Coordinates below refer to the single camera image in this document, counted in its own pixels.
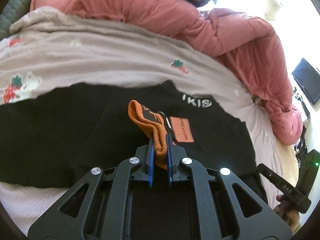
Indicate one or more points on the black flat monitor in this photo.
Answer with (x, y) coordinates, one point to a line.
(308, 80)

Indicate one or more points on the black sweater with orange cuffs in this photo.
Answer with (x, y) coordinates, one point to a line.
(54, 139)

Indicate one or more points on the beige strawberry bear blanket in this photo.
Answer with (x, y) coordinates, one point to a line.
(48, 49)

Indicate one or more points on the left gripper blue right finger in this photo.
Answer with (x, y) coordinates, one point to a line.
(169, 157)

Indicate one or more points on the yellow bed sheet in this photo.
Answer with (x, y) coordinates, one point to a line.
(288, 162)

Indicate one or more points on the person's right hand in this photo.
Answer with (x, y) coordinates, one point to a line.
(291, 217)

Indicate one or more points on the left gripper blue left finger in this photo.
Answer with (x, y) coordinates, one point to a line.
(151, 157)

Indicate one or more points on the pink quilted comforter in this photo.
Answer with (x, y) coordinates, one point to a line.
(246, 45)

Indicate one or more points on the grey quilted headboard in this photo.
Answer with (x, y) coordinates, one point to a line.
(13, 11)

